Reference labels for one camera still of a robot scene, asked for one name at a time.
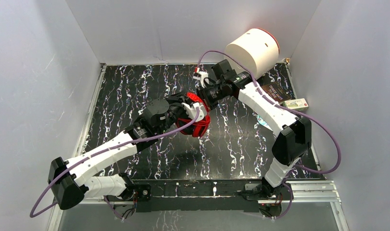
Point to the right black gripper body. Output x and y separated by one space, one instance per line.
212 95

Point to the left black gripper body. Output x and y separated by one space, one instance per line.
179 108

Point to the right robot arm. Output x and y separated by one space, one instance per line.
293 135

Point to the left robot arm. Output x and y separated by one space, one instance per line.
75 179

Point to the white cylindrical container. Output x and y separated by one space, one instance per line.
256 49

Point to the dark paperback book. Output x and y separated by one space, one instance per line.
276 92

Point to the blue packaged toothbrush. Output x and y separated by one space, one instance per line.
262 122

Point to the small green white box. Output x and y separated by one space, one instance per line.
296 104

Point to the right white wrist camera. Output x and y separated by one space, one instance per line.
201 76

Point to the black front mounting rail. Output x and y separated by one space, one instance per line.
204 195

